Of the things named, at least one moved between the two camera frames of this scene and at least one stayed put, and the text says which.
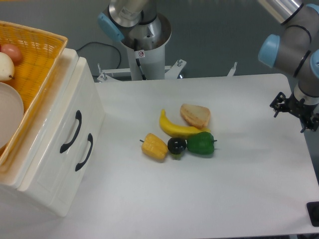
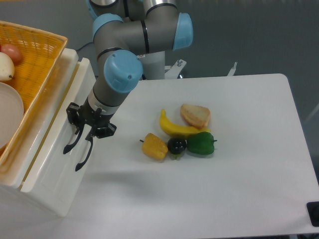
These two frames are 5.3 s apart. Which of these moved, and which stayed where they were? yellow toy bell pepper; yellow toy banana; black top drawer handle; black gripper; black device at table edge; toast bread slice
Moved: black top drawer handle; black gripper
Stayed: yellow toy bell pepper; black device at table edge; yellow toy banana; toast bread slice
